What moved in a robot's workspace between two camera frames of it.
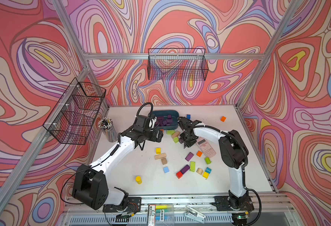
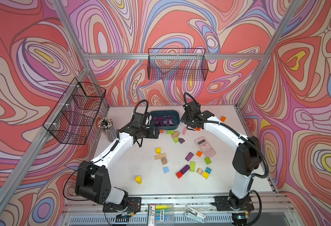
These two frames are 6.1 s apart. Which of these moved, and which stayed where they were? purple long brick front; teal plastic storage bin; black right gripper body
Moved: black right gripper body
Stayed: teal plastic storage bin; purple long brick front
